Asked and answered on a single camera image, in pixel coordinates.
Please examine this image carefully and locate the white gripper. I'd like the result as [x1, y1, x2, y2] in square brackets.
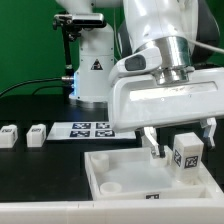
[108, 68, 224, 158]

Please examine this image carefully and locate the white square tabletop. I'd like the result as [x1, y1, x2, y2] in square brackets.
[84, 147, 224, 200]

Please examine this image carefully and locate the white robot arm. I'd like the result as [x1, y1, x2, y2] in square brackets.
[55, 0, 224, 145]

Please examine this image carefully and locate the white L-shaped fence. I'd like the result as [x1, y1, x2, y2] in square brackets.
[0, 163, 224, 224]

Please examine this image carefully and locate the tag marker sheet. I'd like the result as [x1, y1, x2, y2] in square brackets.
[47, 121, 135, 140]

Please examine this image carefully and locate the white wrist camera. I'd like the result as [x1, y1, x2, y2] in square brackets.
[108, 47, 162, 86]

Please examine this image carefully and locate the black cable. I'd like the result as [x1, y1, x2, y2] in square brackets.
[0, 77, 73, 98]

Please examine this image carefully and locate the black camera on stand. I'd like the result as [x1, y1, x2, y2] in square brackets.
[52, 12, 108, 84]

